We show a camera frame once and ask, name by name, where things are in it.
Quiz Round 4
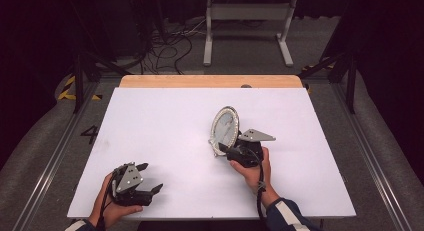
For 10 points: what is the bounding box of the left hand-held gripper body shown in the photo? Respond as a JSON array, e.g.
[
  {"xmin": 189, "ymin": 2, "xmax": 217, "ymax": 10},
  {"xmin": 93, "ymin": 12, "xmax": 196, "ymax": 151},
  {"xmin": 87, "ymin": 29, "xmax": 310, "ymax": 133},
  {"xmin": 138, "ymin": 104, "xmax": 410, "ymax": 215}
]
[{"xmin": 110, "ymin": 162, "xmax": 155, "ymax": 207}]

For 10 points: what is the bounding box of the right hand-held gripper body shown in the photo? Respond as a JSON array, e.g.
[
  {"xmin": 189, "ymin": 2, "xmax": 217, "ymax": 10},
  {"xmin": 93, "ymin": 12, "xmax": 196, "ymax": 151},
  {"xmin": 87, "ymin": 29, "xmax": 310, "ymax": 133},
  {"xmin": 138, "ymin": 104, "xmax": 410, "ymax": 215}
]
[{"xmin": 226, "ymin": 128, "xmax": 277, "ymax": 169}]

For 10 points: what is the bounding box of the oval silver-framed mirror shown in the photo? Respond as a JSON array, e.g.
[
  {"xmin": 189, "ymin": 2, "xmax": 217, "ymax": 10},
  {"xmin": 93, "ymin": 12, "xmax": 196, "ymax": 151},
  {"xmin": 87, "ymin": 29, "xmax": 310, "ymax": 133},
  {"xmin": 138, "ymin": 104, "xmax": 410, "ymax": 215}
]
[{"xmin": 208, "ymin": 105, "xmax": 241, "ymax": 158}]

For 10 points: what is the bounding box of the person's right hand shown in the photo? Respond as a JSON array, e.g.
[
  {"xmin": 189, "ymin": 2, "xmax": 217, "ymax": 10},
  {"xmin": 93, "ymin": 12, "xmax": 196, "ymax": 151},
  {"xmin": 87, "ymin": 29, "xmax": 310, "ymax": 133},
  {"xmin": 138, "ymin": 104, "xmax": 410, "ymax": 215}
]
[{"xmin": 228, "ymin": 146, "xmax": 273, "ymax": 196}]

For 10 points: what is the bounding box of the person's left hand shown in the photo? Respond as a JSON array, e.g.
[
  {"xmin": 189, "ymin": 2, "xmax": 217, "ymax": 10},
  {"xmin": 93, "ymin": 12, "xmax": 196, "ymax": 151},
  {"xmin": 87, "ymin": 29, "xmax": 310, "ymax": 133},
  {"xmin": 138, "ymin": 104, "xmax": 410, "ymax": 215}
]
[{"xmin": 87, "ymin": 172, "xmax": 145, "ymax": 229}]

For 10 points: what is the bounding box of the white board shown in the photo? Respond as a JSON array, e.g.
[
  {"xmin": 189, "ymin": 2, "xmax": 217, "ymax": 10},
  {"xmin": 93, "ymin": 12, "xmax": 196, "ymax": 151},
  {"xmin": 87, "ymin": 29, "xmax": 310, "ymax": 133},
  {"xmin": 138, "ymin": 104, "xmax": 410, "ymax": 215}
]
[{"xmin": 66, "ymin": 87, "xmax": 357, "ymax": 221}]

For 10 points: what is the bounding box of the wooden table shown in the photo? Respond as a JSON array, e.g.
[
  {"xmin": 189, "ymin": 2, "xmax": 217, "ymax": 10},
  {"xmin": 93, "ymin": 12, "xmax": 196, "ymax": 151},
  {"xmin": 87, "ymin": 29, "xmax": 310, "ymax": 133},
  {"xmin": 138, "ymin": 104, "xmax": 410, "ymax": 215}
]
[{"xmin": 118, "ymin": 74, "xmax": 304, "ymax": 89}]

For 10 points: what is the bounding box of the black metal stand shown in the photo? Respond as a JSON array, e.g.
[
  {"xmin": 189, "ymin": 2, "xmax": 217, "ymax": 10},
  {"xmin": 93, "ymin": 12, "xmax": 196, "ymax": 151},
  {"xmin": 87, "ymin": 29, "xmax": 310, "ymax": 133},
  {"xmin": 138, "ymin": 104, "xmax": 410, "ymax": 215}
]
[
  {"xmin": 71, "ymin": 50, "xmax": 133, "ymax": 114},
  {"xmin": 297, "ymin": 51, "xmax": 358, "ymax": 114}
]

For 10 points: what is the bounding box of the white metal stand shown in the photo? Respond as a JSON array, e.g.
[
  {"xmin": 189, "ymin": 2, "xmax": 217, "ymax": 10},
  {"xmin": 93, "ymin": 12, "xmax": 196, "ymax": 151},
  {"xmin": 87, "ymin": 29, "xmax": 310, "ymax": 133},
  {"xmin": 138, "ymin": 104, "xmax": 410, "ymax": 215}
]
[{"xmin": 202, "ymin": 0, "xmax": 299, "ymax": 68}]

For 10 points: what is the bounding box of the right hand-held gripper cable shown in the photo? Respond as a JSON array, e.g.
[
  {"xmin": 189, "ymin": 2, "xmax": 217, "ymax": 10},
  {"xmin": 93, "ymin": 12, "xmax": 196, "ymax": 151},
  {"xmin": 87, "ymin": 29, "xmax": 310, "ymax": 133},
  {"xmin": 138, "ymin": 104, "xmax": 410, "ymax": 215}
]
[{"xmin": 255, "ymin": 154, "xmax": 268, "ymax": 223}]

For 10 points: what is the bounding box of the hand-held gripper cable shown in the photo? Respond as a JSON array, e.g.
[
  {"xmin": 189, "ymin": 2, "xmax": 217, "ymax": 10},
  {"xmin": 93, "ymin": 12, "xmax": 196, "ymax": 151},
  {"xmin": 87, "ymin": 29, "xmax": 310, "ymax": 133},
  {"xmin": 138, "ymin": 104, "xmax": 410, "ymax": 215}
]
[
  {"xmin": 95, "ymin": 170, "xmax": 117, "ymax": 231},
  {"xmin": 255, "ymin": 154, "xmax": 268, "ymax": 223}
]

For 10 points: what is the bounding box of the left hand-held gripper cable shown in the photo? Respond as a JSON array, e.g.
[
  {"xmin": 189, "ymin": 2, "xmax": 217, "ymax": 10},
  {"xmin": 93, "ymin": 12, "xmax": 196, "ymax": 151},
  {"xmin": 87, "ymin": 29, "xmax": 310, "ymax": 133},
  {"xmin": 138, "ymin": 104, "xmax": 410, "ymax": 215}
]
[{"xmin": 95, "ymin": 170, "xmax": 117, "ymax": 231}]

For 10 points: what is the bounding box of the aluminium rail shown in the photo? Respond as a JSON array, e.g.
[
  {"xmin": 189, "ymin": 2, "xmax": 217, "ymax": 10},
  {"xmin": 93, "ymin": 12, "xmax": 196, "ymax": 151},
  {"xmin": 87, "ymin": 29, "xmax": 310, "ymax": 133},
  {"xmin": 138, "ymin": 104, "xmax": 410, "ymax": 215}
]
[
  {"xmin": 329, "ymin": 81, "xmax": 415, "ymax": 231},
  {"xmin": 12, "ymin": 80, "xmax": 102, "ymax": 231}
]

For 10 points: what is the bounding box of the bundle of floor cables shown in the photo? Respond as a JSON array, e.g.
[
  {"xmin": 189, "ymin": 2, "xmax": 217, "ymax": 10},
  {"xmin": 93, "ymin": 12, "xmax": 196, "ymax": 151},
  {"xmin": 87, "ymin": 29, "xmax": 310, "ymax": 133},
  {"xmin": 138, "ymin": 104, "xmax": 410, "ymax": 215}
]
[{"xmin": 139, "ymin": 18, "xmax": 208, "ymax": 76}]

